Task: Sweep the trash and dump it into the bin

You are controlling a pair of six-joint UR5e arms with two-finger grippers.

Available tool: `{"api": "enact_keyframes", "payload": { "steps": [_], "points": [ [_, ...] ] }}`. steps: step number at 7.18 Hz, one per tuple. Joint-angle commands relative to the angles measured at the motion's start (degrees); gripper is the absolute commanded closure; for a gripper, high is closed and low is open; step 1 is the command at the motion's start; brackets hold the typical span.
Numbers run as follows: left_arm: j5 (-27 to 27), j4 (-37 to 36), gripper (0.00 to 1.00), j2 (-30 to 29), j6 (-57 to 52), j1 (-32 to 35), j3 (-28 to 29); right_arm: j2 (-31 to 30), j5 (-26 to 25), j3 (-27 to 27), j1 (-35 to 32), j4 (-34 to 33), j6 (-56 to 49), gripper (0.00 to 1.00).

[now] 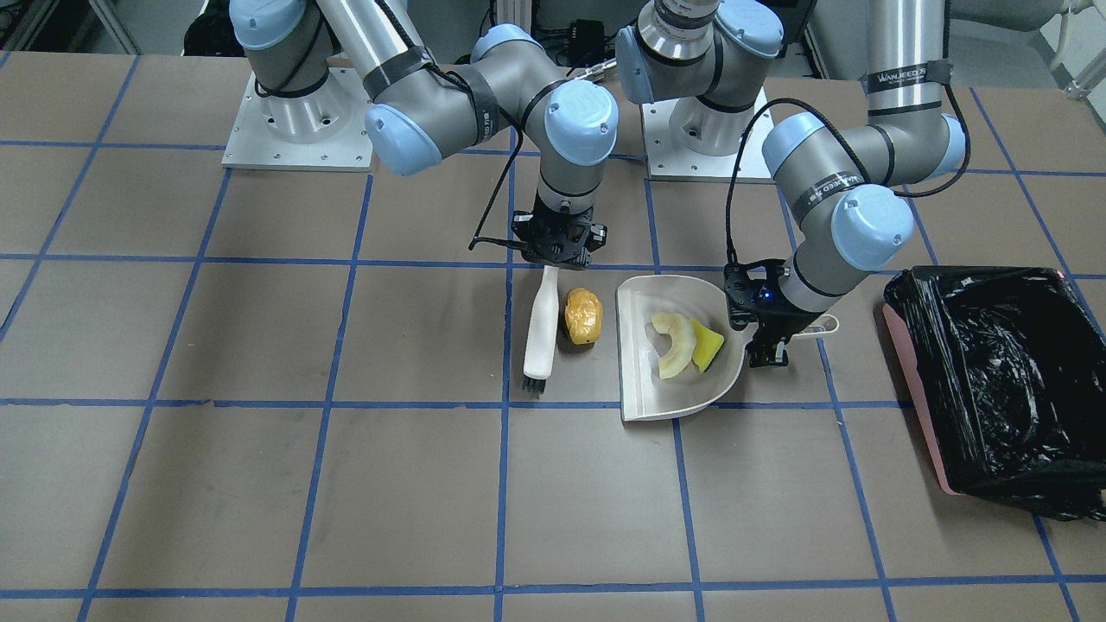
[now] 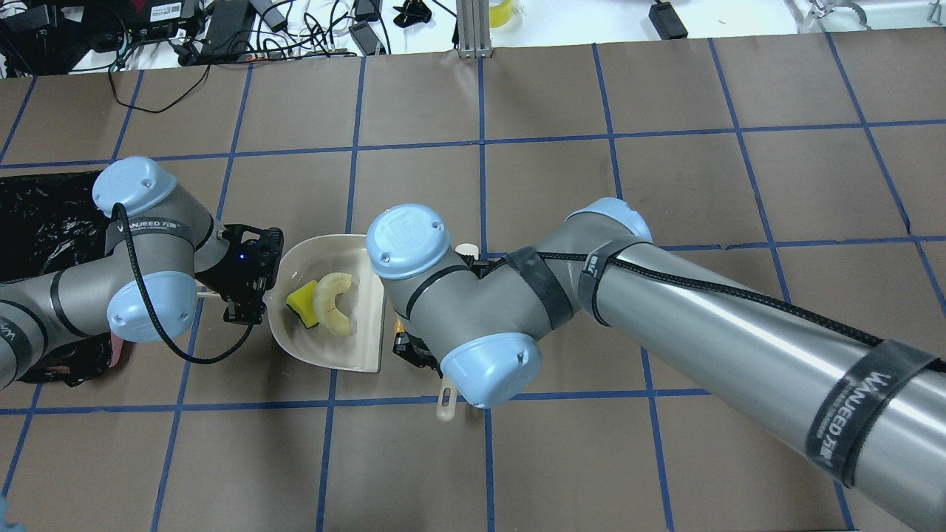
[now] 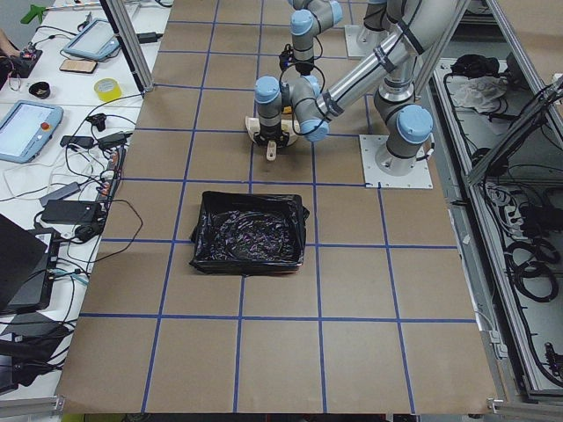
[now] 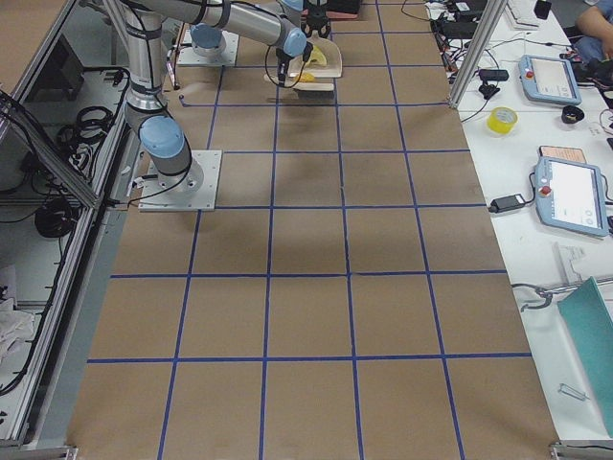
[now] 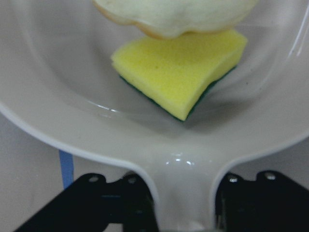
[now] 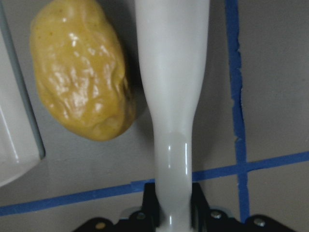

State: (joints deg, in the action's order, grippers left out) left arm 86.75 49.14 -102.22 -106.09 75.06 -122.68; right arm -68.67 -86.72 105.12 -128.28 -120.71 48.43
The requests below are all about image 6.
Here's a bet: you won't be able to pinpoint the white plastic dustpan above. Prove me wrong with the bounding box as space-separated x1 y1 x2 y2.
0 7 45 186

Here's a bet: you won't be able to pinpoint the white brush black bristles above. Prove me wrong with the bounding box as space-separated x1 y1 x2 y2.
135 0 210 232

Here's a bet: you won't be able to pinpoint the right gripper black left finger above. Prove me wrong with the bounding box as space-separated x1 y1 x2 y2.
141 183 160 226

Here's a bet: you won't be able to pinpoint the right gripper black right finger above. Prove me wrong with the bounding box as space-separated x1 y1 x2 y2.
191 183 210 227

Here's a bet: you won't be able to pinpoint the yellow brown potato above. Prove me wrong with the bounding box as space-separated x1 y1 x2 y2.
30 0 136 141

